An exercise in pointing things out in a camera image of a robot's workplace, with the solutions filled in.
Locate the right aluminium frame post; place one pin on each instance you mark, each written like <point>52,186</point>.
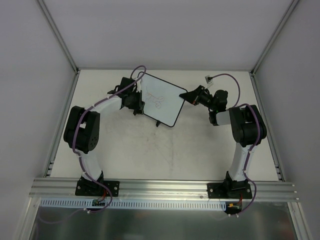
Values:
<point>275,34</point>

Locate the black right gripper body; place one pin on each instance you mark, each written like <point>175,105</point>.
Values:
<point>198,95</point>

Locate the aluminium mounting rail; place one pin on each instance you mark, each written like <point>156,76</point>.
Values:
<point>181,190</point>

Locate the white slotted cable duct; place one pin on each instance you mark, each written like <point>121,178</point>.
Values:
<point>91,203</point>

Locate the left aluminium frame post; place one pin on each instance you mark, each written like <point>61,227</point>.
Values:
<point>57,34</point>

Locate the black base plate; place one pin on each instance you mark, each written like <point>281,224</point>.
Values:
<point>87,188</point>
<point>220,191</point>

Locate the aluminium frame post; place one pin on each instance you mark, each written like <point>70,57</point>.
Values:
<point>57,34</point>
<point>275,34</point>

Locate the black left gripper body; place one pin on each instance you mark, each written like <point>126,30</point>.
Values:
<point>139,101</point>

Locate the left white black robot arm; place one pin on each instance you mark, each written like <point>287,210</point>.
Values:
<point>82,129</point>

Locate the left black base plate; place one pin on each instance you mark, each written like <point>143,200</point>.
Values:
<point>87,188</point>

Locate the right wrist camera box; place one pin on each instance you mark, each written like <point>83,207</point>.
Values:
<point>208,79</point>

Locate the white whiteboard black frame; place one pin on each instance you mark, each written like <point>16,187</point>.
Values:
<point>162,101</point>

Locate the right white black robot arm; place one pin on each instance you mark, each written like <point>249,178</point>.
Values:
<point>248,130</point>

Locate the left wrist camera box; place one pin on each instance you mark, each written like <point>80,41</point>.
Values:
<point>138,85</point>

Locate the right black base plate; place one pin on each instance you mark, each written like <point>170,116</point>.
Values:
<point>220,191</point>

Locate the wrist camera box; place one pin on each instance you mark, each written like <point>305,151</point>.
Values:
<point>138,85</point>
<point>208,79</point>

